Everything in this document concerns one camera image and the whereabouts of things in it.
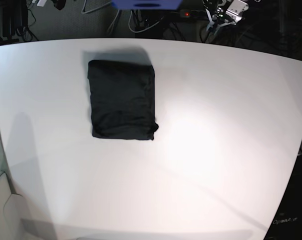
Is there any black power adapter on floor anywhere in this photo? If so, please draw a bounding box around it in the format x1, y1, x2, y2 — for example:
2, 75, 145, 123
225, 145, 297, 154
2, 6, 19, 40

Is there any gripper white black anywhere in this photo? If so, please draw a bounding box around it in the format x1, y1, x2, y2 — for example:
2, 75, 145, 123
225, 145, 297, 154
203, 0, 249, 34
35, 0, 66, 11

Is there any white cable on floor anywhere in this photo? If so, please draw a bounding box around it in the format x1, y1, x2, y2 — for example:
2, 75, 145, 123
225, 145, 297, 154
107, 9, 164, 35

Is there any dark navy long-sleeve shirt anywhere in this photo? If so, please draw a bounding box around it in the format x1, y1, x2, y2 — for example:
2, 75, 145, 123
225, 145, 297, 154
87, 60, 159, 141

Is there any black power strip red switch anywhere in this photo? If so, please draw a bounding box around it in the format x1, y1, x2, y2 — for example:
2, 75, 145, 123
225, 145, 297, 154
179, 9, 207, 20

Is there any blue box at top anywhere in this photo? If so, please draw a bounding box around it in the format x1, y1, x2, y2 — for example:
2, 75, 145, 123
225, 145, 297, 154
111, 0, 182, 10

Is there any black OpenArm base box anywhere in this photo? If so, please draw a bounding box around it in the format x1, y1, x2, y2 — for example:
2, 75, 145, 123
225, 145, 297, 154
265, 155, 302, 240

